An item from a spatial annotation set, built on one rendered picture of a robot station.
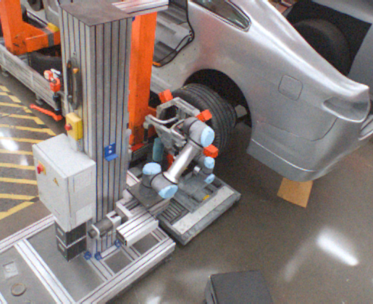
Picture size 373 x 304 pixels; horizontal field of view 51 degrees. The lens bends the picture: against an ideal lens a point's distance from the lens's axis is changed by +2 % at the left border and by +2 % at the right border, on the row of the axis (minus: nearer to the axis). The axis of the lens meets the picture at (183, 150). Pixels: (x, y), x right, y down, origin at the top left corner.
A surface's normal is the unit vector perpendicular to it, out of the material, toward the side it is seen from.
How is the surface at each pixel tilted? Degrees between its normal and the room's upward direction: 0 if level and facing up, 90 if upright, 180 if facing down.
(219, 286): 0
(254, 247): 0
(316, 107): 90
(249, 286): 0
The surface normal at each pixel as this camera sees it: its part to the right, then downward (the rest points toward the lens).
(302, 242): 0.14, -0.75
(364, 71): -0.67, 0.41
